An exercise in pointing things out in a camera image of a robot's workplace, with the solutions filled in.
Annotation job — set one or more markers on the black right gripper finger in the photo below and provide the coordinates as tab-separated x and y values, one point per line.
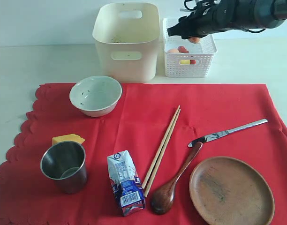
195	34
177	30

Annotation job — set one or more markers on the stainless steel table knife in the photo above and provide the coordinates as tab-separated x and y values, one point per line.
214	136

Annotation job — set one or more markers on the red sausage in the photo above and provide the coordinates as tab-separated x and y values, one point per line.
182	49

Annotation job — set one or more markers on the red scalloped table cloth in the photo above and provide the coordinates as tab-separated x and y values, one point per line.
137	124

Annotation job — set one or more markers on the fried chicken nugget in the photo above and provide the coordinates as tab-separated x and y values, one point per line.
194	40

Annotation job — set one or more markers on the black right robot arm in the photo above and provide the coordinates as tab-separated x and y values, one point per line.
252	16

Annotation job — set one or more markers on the blue white milk carton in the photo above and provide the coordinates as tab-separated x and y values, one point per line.
125	182

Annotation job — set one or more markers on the white ceramic bowl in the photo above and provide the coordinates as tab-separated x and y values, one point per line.
96	96

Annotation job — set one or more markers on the round wooden plate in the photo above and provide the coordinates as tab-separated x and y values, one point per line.
227	191

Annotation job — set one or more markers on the stainless steel cup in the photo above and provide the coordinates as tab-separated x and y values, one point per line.
64	163

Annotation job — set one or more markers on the yellow lemon with sticker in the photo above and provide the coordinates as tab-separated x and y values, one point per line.
185	62

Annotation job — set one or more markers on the brown egg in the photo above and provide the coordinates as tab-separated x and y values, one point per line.
174	50

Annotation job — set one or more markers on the cream plastic storage bin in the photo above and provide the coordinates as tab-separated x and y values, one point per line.
126	37

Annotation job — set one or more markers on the dark wooden spoon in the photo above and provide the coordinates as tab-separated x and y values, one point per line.
163	198

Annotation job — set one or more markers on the upper wooden chopstick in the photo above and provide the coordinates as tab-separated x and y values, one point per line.
159	150

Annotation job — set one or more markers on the yellow cheese wedge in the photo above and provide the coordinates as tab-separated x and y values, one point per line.
69	137

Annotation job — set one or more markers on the white perforated plastic basket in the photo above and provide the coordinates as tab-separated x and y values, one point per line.
203	53

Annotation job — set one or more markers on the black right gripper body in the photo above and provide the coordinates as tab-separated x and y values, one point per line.
204	19

